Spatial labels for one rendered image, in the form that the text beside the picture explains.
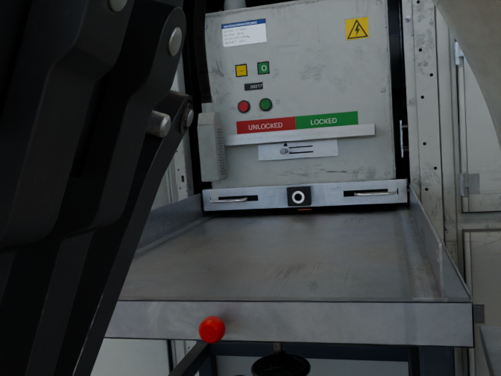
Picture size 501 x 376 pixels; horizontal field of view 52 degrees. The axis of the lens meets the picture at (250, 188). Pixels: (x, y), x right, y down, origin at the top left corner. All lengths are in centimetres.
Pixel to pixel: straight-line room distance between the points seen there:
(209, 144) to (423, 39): 57
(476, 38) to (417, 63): 72
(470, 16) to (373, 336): 37
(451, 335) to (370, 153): 75
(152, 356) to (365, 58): 99
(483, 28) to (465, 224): 81
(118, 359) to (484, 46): 130
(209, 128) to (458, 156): 60
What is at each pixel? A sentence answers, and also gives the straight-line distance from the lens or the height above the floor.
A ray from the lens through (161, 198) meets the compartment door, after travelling 141.
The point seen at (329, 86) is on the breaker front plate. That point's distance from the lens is 135.
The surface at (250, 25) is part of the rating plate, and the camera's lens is 141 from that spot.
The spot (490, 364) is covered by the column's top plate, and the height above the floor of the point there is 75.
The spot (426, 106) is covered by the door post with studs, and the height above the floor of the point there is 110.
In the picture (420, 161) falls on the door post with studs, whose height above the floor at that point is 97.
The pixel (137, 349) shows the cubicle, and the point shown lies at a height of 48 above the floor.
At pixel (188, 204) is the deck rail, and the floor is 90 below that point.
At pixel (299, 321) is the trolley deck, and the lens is 67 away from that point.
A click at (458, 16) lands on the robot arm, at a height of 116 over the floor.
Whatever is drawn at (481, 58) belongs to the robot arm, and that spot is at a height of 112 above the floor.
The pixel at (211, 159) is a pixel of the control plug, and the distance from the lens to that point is 130.
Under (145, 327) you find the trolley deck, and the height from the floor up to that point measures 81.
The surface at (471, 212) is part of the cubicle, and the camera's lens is 132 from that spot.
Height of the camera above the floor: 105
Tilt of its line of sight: 5 degrees down
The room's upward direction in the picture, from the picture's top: 4 degrees counter-clockwise
